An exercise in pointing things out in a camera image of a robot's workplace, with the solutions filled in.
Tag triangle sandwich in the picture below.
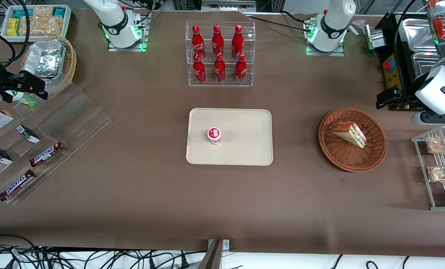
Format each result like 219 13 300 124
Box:
330 120 367 149

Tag light wicker basket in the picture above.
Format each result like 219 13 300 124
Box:
20 35 77 96

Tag round brown wicker basket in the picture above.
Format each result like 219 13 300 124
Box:
318 108 388 173

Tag beige plastic tray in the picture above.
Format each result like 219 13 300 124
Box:
186 108 274 166

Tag green label drink bottle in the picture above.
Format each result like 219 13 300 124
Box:
6 90 37 108

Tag yellow emergency stop box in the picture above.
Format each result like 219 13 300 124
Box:
382 53 403 90

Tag silver foil container stack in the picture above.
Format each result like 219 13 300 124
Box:
22 40 66 79

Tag steel gastronorm pan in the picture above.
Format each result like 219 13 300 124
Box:
411 52 445 78
402 18 438 53

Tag small black white box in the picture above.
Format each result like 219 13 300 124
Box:
16 125 41 144
0 146 13 165

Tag clear acrylic display stand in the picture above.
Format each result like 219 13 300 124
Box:
0 82 112 205

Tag yellow snack pack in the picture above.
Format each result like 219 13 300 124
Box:
7 18 21 37

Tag clear bagged brown snack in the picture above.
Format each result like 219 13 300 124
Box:
428 166 445 184
426 137 445 155

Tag black food warmer cabinet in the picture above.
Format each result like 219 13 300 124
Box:
375 10 445 112

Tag clear bagged crackers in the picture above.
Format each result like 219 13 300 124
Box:
19 7 64 36

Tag Snickers chocolate bar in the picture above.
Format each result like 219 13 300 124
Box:
0 169 37 202
29 141 65 167

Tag silver metal box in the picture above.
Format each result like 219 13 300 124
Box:
364 24 386 51

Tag red candy on stick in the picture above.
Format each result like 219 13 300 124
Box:
426 0 445 40

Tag white plastic snack bin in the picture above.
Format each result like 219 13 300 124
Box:
0 4 72 38

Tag red cola bottle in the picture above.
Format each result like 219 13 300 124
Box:
192 53 207 84
232 25 244 59
214 52 226 83
212 24 224 56
191 25 206 60
235 53 247 83

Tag clear acrylic bottle rack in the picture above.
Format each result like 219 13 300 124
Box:
186 21 256 87

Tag red white yogurt cup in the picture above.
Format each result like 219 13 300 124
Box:
207 127 222 145

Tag brown table mat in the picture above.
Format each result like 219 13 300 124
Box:
0 8 445 258

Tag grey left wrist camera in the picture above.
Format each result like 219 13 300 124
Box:
411 111 445 126

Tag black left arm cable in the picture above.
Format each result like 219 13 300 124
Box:
393 0 413 94

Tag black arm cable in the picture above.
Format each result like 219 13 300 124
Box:
0 0 31 69
393 0 413 94

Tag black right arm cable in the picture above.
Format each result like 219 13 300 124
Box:
0 0 31 69

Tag grey wire rack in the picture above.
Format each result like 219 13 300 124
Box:
411 125 445 211

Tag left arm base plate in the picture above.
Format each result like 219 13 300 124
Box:
305 16 345 57

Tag black base power cable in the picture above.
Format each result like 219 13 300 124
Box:
245 10 317 33

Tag black cable tangle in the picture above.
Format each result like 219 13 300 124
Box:
0 234 208 269

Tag grey metal camera bracket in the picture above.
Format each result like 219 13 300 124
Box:
198 239 230 269

